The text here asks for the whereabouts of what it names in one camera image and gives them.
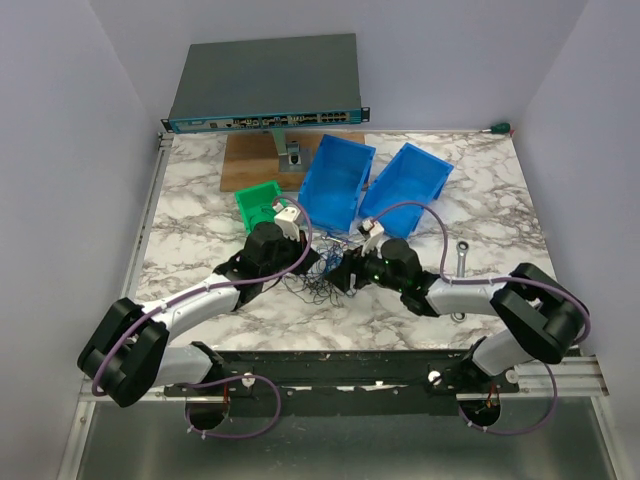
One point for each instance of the chrome combination wrench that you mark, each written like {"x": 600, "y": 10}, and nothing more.
{"x": 339, "y": 241}

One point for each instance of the green plastic bin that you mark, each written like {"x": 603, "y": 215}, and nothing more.
{"x": 255, "y": 204}

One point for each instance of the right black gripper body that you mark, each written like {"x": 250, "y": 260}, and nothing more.
{"x": 373, "y": 268}

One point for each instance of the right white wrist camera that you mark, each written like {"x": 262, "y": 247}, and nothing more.
{"x": 372, "y": 231}

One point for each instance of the wooden base board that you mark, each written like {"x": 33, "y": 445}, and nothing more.
{"x": 252, "y": 159}

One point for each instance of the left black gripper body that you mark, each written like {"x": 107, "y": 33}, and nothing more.
{"x": 288, "y": 252}

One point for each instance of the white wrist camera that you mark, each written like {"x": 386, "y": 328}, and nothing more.
{"x": 372, "y": 231}
{"x": 287, "y": 217}

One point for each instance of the grey metal stand bracket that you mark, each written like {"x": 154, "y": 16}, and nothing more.
{"x": 294, "y": 155}

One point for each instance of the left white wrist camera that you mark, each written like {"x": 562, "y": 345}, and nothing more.
{"x": 287, "y": 217}

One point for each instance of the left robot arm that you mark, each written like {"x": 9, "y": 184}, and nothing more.
{"x": 129, "y": 352}

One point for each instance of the grey ratchet wrench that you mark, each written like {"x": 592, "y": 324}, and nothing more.
{"x": 462, "y": 249}

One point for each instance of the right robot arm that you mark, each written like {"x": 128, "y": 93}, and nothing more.
{"x": 542, "y": 320}

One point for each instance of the right blue plastic bin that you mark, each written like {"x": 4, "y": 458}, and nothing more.
{"x": 412, "y": 175}

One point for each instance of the green handled screwdriver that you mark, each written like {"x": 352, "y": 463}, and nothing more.
{"x": 502, "y": 128}

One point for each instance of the aluminium side rail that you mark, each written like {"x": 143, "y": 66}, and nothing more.
{"x": 132, "y": 277}

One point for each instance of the left blue plastic bin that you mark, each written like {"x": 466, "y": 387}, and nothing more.
{"x": 332, "y": 187}

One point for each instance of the blue plastic bin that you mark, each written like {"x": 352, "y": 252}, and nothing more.
{"x": 412, "y": 175}
{"x": 332, "y": 187}

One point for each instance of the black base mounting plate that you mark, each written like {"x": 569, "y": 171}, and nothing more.
{"x": 346, "y": 383}

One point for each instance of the grey network switch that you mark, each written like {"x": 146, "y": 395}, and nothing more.
{"x": 268, "y": 84}

